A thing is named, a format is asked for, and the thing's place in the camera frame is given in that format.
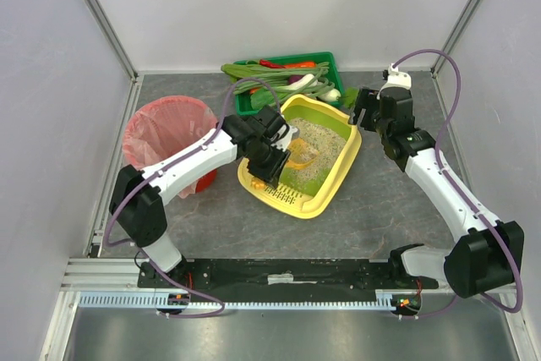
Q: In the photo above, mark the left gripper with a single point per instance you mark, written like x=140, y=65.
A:
x=267, y=165

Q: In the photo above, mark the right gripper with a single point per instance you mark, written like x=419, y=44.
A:
x=365, y=103

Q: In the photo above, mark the orange litter scoop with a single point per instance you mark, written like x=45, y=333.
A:
x=302, y=155

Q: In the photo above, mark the yellow green litter box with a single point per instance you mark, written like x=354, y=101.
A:
x=291, y=200

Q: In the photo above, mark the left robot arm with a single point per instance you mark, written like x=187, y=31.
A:
x=140, y=196

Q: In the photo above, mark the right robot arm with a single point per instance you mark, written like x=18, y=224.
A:
x=487, y=253

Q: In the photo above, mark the cat litter pile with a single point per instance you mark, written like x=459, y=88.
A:
x=327, y=143

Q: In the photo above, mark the white radish with leaves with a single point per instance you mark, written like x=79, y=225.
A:
x=335, y=98

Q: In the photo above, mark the white scallion stalk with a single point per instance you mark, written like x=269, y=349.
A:
x=305, y=82

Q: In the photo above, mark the green bok choy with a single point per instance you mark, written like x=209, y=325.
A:
x=261, y=98

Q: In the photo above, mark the green long beans bunch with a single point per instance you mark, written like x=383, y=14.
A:
x=278, y=77

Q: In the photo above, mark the purple onion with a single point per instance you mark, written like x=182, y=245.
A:
x=294, y=78

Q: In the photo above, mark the orange carrot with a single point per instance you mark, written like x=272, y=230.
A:
x=303, y=64

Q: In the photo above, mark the green plastic crate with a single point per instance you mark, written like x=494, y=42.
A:
x=244, y=90

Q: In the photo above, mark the green leafy vegetable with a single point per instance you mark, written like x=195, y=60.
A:
x=238, y=71

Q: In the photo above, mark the red chili pepper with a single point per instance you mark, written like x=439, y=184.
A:
x=270, y=64

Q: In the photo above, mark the clear plastic bin liner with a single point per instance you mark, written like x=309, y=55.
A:
x=152, y=141

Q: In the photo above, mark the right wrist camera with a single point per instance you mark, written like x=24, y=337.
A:
x=394, y=78

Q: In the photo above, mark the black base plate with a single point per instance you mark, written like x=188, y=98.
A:
x=204, y=274

